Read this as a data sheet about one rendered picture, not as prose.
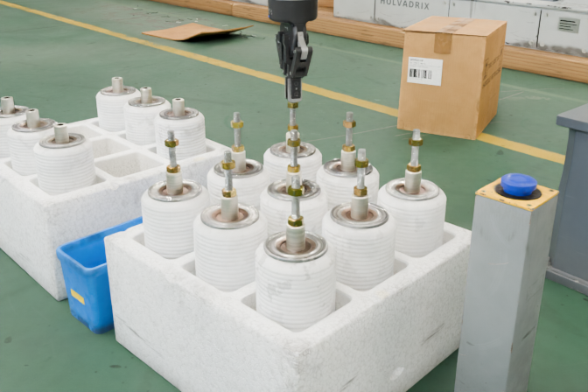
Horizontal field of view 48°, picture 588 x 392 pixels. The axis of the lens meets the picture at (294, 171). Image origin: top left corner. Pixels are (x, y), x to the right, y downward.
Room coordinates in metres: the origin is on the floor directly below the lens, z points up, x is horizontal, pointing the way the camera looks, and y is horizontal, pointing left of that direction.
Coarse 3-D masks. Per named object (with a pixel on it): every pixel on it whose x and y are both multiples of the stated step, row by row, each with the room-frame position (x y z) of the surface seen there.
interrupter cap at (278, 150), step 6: (276, 144) 1.04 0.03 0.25; (282, 144) 1.04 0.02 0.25; (300, 144) 1.04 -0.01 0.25; (306, 144) 1.04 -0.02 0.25; (270, 150) 1.01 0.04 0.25; (276, 150) 1.01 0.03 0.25; (282, 150) 1.02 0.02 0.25; (300, 150) 1.02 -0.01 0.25; (306, 150) 1.01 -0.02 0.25; (312, 150) 1.01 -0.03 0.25; (276, 156) 0.99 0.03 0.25; (282, 156) 0.99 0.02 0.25; (288, 156) 0.98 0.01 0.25; (300, 156) 0.99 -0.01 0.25; (306, 156) 0.99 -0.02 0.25
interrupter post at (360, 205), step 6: (354, 198) 0.76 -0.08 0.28; (360, 198) 0.76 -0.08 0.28; (366, 198) 0.76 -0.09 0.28; (354, 204) 0.76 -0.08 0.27; (360, 204) 0.76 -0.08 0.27; (366, 204) 0.76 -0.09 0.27; (354, 210) 0.76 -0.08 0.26; (360, 210) 0.76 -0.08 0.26; (366, 210) 0.76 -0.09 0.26; (354, 216) 0.76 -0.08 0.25; (360, 216) 0.76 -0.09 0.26; (366, 216) 0.76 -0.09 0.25
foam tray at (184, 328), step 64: (128, 256) 0.81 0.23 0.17; (192, 256) 0.79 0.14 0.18; (448, 256) 0.79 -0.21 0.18; (128, 320) 0.82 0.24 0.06; (192, 320) 0.71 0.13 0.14; (256, 320) 0.64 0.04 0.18; (320, 320) 0.64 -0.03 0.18; (384, 320) 0.69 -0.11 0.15; (448, 320) 0.80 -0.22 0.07; (192, 384) 0.71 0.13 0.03; (256, 384) 0.62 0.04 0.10; (320, 384) 0.61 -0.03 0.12; (384, 384) 0.70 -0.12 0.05
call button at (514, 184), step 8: (504, 176) 0.71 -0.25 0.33; (512, 176) 0.71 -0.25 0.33; (520, 176) 0.71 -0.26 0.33; (528, 176) 0.71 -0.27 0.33; (504, 184) 0.70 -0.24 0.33; (512, 184) 0.69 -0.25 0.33; (520, 184) 0.69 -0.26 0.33; (528, 184) 0.69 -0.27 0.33; (536, 184) 0.70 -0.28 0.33; (512, 192) 0.69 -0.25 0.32; (520, 192) 0.69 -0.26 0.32; (528, 192) 0.69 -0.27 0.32
